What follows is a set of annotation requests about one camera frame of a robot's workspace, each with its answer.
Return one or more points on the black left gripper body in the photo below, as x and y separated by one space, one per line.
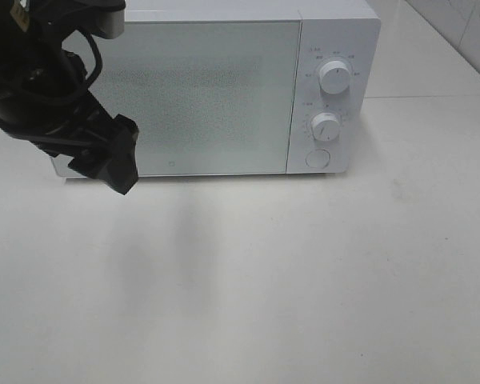
45 84

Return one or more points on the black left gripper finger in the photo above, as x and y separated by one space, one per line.
115 165

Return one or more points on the white microwave door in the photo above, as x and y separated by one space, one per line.
208 98

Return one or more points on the white control knob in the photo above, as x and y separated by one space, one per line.
334 76
325 126

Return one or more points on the white microwave oven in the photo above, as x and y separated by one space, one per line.
328 29

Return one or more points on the white door release button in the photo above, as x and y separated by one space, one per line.
318 159

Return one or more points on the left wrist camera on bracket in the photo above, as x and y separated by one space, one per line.
104 19

